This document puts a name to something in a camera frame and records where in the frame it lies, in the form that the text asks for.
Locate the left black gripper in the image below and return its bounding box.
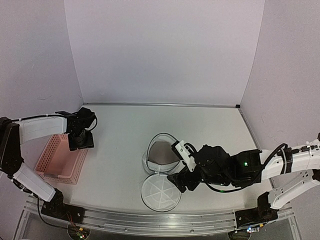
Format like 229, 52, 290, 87
67, 128, 94, 151

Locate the white mesh laundry bag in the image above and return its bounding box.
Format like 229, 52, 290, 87
140, 133, 181, 213

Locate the pink perforated plastic basket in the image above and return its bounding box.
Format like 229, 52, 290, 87
34, 134, 88, 185

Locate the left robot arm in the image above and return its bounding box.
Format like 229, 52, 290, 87
0, 107, 98, 219

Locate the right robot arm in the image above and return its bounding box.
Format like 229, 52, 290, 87
167, 138, 320, 222

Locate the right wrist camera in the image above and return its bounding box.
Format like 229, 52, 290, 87
171, 140, 196, 172

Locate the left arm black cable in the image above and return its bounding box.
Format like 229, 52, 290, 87
9, 113, 68, 123

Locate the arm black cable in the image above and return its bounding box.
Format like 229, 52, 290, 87
204, 142, 288, 193
9, 113, 68, 123

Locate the aluminium front rail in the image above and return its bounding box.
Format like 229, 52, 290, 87
23, 202, 293, 232

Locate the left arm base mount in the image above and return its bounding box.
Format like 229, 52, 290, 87
40, 188, 85, 224

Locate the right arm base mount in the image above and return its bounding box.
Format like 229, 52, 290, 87
235, 192, 279, 229

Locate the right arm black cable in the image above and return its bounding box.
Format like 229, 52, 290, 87
204, 142, 288, 193

